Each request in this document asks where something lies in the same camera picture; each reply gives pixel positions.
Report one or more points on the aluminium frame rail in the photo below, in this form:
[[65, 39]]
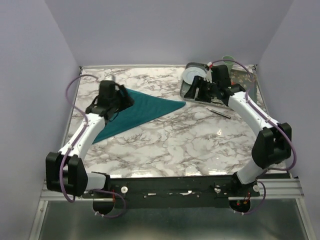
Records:
[[49, 195]]

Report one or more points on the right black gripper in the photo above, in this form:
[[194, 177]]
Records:
[[198, 82]]

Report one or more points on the light blue small plate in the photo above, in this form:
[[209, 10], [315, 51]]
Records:
[[190, 73]]

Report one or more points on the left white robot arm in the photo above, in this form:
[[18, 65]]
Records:
[[64, 170]]

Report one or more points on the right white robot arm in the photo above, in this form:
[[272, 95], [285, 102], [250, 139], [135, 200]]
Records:
[[273, 142]]

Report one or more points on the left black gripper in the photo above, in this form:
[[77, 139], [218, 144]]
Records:
[[126, 101]]

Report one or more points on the floral green serving tray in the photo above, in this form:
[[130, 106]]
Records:
[[245, 78]]

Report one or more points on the teal cloth napkin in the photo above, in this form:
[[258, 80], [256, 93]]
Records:
[[145, 109]]

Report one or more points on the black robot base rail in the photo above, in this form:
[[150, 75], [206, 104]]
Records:
[[175, 192]]

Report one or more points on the silver metal fork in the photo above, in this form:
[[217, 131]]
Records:
[[219, 113]]

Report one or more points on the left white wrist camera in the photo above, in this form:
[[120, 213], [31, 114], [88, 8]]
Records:
[[112, 78]]

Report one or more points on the light green cup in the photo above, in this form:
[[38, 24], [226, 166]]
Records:
[[229, 62]]

